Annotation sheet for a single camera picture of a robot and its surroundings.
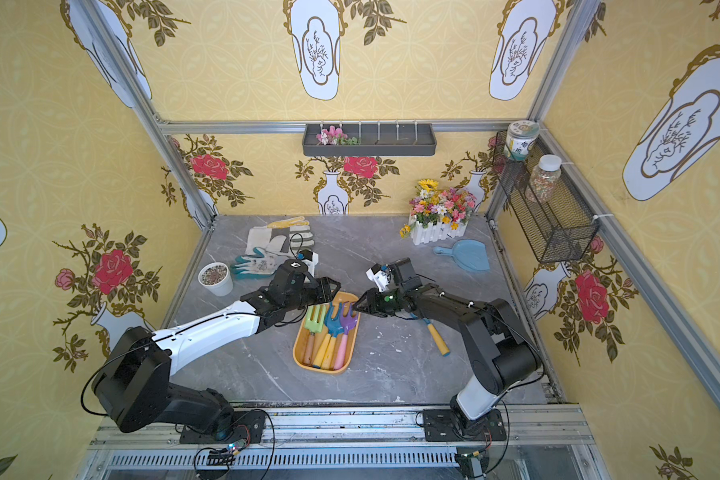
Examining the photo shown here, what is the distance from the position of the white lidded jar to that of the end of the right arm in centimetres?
48

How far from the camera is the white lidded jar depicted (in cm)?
86

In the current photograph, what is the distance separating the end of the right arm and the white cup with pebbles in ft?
1.42

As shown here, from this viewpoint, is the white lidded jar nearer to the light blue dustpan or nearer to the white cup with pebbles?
the light blue dustpan

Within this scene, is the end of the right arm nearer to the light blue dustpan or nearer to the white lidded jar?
the light blue dustpan

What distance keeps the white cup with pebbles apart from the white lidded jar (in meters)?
0.95

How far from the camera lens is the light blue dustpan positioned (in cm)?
108

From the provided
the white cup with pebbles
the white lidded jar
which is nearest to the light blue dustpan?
the white lidded jar

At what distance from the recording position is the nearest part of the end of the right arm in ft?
2.38
